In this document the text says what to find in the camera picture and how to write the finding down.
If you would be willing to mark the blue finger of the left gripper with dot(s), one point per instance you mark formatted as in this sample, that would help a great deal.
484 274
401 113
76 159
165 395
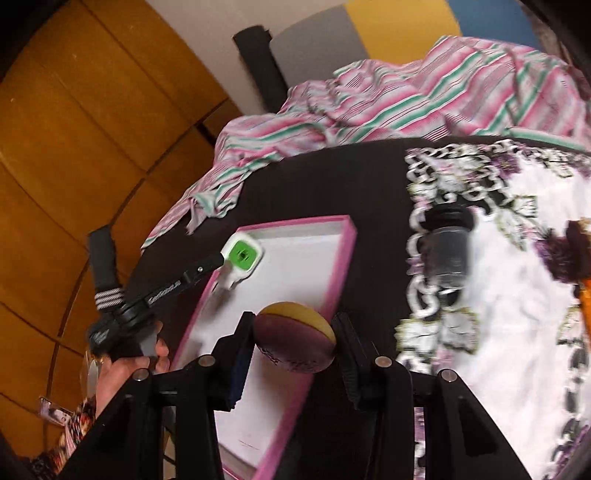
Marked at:
197 270

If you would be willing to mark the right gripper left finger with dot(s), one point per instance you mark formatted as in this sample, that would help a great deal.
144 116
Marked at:
232 354

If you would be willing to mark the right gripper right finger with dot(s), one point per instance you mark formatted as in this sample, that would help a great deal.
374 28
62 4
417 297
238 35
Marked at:
352 360

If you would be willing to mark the white green plug device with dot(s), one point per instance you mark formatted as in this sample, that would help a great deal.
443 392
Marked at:
242 254

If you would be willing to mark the grey jar with black lid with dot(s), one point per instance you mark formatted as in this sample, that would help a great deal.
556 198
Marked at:
446 246

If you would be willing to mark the person's left hand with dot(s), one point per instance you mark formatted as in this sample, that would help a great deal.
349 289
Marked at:
113 375

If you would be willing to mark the pink-rimmed white tray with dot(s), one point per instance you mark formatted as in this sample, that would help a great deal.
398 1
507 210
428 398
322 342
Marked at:
290 275

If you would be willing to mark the white floral embroidered cloth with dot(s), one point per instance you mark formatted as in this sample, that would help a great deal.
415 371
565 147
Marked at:
515 332

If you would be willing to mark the wooden cabinet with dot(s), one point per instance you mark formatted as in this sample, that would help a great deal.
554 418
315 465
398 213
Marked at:
107 117

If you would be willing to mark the grey yellow blue sofa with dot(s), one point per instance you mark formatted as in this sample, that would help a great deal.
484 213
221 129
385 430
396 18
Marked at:
397 32

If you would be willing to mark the pink green striped cloth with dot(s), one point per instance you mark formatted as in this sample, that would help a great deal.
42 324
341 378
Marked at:
464 86

